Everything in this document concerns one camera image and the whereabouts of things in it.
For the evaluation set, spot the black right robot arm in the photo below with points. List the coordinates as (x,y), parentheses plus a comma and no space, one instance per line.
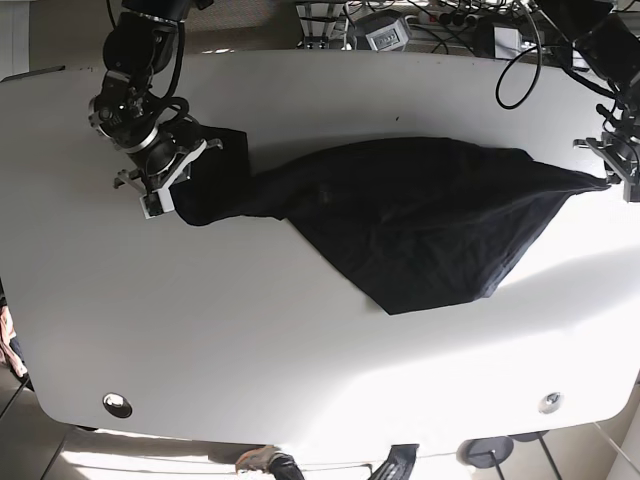
(138,109)

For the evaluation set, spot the right table grommet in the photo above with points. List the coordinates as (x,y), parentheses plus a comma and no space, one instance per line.
(551,403)

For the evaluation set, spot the black T-shirt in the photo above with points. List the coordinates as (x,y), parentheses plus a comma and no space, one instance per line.
(414,223)

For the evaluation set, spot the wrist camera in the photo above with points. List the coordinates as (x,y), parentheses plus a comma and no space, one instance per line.
(156,203)
(631,190)

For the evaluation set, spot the left table grommet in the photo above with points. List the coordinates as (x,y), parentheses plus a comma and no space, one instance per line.
(117,405)

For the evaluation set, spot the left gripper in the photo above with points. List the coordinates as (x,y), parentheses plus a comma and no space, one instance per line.
(620,157)

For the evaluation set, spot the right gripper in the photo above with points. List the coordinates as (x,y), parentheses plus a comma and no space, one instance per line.
(162,158)

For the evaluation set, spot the grey socket box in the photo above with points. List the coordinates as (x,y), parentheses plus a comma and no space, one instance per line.
(383,31)

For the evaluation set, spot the round black stand base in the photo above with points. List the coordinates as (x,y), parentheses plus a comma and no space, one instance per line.
(485,453)

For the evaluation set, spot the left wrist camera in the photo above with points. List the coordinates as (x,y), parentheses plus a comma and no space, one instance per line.
(631,190)

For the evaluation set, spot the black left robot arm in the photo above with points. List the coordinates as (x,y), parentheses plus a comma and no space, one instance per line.
(611,50)

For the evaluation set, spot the table grommet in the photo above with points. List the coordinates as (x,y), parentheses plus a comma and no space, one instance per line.
(551,403)
(117,405)

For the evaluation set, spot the grey power adapter box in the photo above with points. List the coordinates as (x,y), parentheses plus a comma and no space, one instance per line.
(508,43)

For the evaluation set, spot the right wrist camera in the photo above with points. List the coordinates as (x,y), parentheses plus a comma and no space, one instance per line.
(156,203)

